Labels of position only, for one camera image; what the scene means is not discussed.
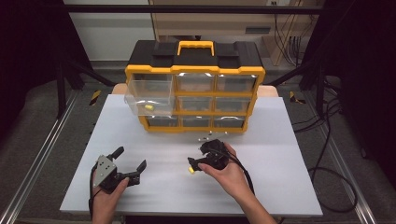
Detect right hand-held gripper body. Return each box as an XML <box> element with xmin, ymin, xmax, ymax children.
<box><xmin>198</xmin><ymin>130</ymin><xmax>233</xmax><ymax>171</ymax></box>

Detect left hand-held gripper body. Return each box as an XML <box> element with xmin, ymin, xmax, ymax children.
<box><xmin>92</xmin><ymin>154</ymin><xmax>141</xmax><ymax>194</ymax></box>

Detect clear plastic drawer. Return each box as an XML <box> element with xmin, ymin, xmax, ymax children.
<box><xmin>123</xmin><ymin>78</ymin><xmax>176</xmax><ymax>117</ymax></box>

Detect yellow black drawer organizer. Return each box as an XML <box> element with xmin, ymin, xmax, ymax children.
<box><xmin>124</xmin><ymin>39</ymin><xmax>266</xmax><ymax>134</ymax></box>

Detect person's right hand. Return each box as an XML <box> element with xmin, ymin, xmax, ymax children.
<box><xmin>197</xmin><ymin>142</ymin><xmax>255</xmax><ymax>203</ymax></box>

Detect person's left hand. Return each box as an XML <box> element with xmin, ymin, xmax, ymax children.
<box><xmin>92</xmin><ymin>176</ymin><xmax>130</xmax><ymax>217</ymax></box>

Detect black yellow striped tape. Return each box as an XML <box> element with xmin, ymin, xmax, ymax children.
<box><xmin>289</xmin><ymin>91</ymin><xmax>307</xmax><ymax>105</ymax></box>
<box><xmin>89</xmin><ymin>90</ymin><xmax>102</xmax><ymax>106</ymax></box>

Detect grid of clear organizer drawers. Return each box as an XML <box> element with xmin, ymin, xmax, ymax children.
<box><xmin>145</xmin><ymin>72</ymin><xmax>259</xmax><ymax>129</ymax></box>

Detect light wooden table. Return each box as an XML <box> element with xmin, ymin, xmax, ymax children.
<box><xmin>111</xmin><ymin>83</ymin><xmax>279</xmax><ymax>97</ymax></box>

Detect black metal stand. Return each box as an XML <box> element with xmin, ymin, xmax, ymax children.
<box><xmin>55</xmin><ymin>57</ymin><xmax>117</xmax><ymax>119</ymax></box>
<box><xmin>266</xmin><ymin>57</ymin><xmax>329</xmax><ymax>117</ymax></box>

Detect dark curtain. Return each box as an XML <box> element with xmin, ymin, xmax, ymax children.
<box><xmin>0</xmin><ymin>0</ymin><xmax>92</xmax><ymax>138</ymax></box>
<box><xmin>306</xmin><ymin>0</ymin><xmax>396</xmax><ymax>181</ymax></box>

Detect left hand-held gripper cable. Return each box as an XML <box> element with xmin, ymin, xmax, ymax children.
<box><xmin>88</xmin><ymin>163</ymin><xmax>98</xmax><ymax>220</ymax></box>

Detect hand-held gripper cable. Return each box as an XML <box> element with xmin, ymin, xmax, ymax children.
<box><xmin>88</xmin><ymin>163</ymin><xmax>98</xmax><ymax>220</ymax></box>
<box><xmin>211</xmin><ymin>148</ymin><xmax>256</xmax><ymax>197</ymax></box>

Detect right hand-held gripper cable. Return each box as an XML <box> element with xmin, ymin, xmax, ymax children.
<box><xmin>211</xmin><ymin>148</ymin><xmax>256</xmax><ymax>197</ymax></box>

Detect aluminium floor rail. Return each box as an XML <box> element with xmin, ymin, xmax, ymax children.
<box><xmin>0</xmin><ymin>90</ymin><xmax>79</xmax><ymax>224</ymax></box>
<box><xmin>306</xmin><ymin>92</ymin><xmax>378</xmax><ymax>224</ymax></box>

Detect bundle of black floor cables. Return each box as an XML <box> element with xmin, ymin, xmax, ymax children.
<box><xmin>292</xmin><ymin>77</ymin><xmax>344</xmax><ymax>171</ymax></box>

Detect hanging black wall cables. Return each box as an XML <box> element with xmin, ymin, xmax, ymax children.
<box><xmin>273</xmin><ymin>13</ymin><xmax>316</xmax><ymax>67</ymax></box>

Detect looped black floor cable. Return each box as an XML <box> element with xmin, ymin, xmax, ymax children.
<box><xmin>307</xmin><ymin>167</ymin><xmax>359</xmax><ymax>215</ymax></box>

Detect black overhead frame beam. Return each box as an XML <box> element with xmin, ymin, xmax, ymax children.
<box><xmin>62</xmin><ymin>4</ymin><xmax>325</xmax><ymax>15</ymax></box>

